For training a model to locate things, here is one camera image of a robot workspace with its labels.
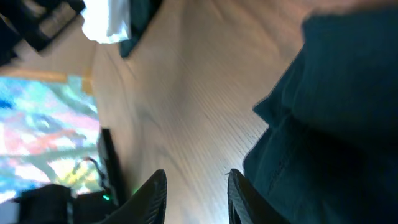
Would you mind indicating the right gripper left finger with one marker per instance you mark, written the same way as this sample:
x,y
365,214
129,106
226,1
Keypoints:
x,y
146,206

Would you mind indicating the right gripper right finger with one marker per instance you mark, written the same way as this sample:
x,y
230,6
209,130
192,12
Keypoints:
x,y
246,205

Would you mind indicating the black t-shirt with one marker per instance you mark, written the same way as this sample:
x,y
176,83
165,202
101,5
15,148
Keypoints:
x,y
329,154

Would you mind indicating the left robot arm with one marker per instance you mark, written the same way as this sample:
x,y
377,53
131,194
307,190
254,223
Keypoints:
x,y
38,23

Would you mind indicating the white folded t-shirt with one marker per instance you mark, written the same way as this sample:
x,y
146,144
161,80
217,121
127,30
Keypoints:
x,y
106,21

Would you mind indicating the black folded garment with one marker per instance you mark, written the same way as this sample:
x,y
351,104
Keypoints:
x,y
141,14

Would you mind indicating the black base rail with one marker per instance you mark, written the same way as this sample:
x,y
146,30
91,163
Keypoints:
x,y
56,204

